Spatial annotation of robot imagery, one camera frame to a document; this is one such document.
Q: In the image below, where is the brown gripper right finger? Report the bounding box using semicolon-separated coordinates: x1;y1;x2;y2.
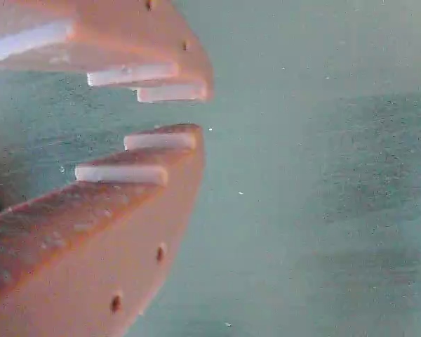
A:
0;0;215;105

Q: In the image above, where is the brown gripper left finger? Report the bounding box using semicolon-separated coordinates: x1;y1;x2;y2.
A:
0;123;205;337

